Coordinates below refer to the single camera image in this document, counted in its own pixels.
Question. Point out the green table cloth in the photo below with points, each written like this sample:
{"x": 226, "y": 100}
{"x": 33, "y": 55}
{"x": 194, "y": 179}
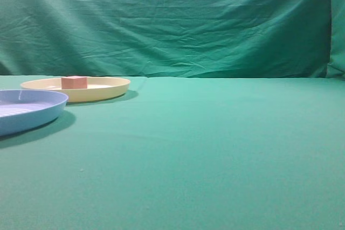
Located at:
{"x": 177, "y": 153}

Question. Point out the blue plastic plate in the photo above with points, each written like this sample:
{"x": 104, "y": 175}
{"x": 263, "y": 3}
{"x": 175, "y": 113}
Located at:
{"x": 24, "y": 109}

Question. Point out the red cube block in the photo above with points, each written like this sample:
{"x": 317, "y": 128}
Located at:
{"x": 74, "y": 82}

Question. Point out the green backdrop cloth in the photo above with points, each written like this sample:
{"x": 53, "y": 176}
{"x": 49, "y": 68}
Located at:
{"x": 181, "y": 38}

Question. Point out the yellow plastic plate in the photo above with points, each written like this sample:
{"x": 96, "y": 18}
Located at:
{"x": 99, "y": 88}

